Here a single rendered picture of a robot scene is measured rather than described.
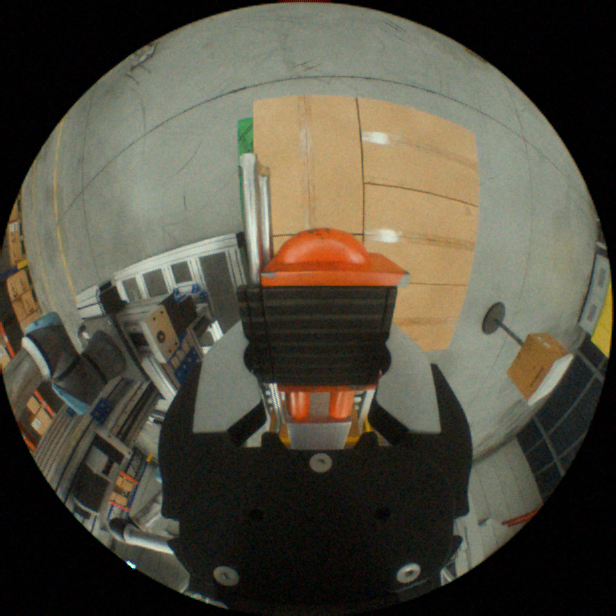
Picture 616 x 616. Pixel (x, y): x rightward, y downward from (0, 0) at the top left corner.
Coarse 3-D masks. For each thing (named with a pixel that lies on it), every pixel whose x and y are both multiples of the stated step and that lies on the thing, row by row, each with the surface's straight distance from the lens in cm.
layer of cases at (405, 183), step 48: (336, 96) 92; (288, 144) 81; (336, 144) 81; (384, 144) 86; (432, 144) 98; (288, 192) 76; (336, 192) 77; (384, 192) 81; (432, 192) 92; (384, 240) 81; (432, 240) 92; (432, 288) 98; (432, 336) 114
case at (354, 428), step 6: (282, 402) 101; (354, 402) 101; (354, 408) 99; (354, 414) 97; (270, 420) 96; (276, 420) 96; (354, 420) 95; (270, 426) 94; (354, 426) 94; (282, 432) 92; (348, 432) 92; (354, 432) 92
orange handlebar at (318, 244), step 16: (288, 240) 11; (304, 240) 10; (320, 240) 10; (336, 240) 10; (352, 240) 11; (288, 256) 10; (304, 256) 10; (320, 256) 10; (336, 256) 10; (352, 256) 10; (368, 256) 11; (288, 400) 18; (304, 400) 17; (336, 400) 17; (352, 400) 18; (304, 416) 19; (336, 416) 19
